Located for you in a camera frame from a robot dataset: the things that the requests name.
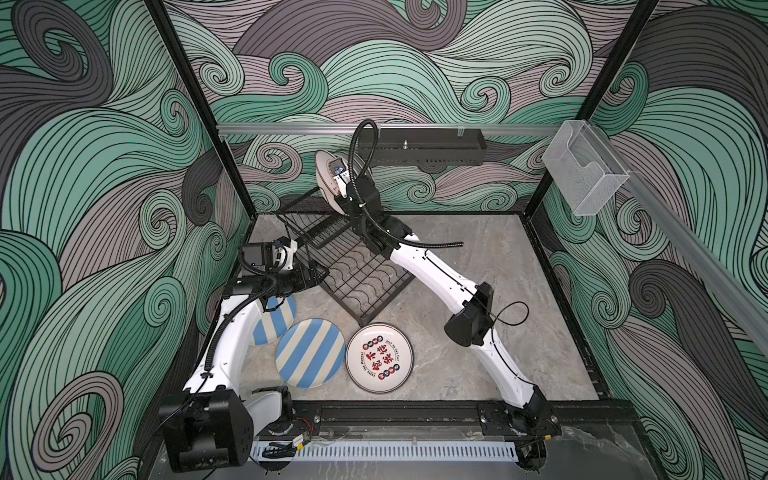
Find orange sunburst plate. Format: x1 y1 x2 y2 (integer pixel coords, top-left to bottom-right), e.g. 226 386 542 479
315 150 347 215

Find black wire dish rack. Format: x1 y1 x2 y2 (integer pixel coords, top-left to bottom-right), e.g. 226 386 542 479
277 187 413 327

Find white plate red characters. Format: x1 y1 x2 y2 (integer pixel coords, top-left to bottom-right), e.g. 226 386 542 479
345 323 414 394

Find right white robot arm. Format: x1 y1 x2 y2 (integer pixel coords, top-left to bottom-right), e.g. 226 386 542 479
315 119 562 440

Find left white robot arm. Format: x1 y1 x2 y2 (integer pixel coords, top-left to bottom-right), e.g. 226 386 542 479
158 237 329 473

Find blue striped plate far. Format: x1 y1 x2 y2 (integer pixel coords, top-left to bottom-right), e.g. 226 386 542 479
252 296 297 346

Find blue striped plate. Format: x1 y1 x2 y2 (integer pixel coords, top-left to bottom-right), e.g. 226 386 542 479
275 318 346 389
252 296 297 346

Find blue striped plate near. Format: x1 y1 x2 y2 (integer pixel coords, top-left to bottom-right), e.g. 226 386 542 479
275 318 346 389

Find black perforated metal tray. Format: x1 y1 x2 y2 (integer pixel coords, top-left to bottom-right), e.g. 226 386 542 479
355 127 488 168

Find clear plastic holder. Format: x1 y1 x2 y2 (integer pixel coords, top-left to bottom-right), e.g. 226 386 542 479
542 120 629 217

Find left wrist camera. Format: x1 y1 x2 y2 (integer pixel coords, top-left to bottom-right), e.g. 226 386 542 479
273 237 299 272

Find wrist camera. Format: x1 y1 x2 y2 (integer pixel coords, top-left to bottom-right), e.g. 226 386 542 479
327 156 350 197
273 237 299 272

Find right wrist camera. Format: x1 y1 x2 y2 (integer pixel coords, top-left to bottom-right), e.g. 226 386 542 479
327 156 350 197

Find aluminium rail back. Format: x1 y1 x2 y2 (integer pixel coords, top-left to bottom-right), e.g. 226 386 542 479
216 122 560 137

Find aluminium rail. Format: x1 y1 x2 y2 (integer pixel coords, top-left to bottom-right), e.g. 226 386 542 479
216 122 560 137
592 125 767 353

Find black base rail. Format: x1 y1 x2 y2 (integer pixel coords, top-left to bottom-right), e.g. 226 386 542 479
255 400 638 439

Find white slotted cable duct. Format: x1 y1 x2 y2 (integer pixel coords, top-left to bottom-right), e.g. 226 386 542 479
281 441 518 463

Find aluminium rail right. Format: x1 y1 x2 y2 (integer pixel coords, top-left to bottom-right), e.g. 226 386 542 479
592 125 767 353

